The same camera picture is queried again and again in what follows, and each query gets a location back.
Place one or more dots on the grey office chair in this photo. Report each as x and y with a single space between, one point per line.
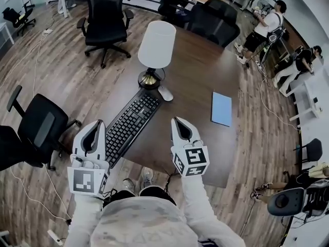
295 199

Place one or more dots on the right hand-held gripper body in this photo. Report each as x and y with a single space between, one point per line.
195 158

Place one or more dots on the blue notebook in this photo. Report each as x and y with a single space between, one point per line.
221 109

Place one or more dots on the white power strip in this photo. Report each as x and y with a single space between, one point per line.
258 65
47 31
54 237

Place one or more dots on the dark wooden desk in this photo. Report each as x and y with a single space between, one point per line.
195 73

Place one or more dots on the white shade table lamp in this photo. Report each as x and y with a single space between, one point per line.
156 42

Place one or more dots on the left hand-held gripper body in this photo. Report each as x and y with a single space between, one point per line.
82 181

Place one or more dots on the white side table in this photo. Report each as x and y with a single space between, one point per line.
311 96

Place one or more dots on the person's right forearm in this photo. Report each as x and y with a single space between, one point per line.
203 210

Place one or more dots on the black chair yellow cushion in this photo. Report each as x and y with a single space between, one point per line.
15 17

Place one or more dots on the person's right shoe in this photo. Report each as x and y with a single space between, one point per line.
147 177

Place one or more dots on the grey mouse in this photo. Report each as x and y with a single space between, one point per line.
165 93

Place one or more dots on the person's left forearm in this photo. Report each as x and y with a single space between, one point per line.
82 220

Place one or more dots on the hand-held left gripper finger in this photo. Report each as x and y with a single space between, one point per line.
101 145
77 143

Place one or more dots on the person's shoe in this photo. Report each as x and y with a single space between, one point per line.
128 185
147 177

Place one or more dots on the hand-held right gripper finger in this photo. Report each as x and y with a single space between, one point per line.
174 140
196 136

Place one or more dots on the small black chair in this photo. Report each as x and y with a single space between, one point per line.
312 149

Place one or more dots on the person's left shoe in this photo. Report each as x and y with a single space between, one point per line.
128 185

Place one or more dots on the person's torso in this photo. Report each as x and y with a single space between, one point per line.
144 225

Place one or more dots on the black keyboard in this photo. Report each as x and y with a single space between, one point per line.
131 127

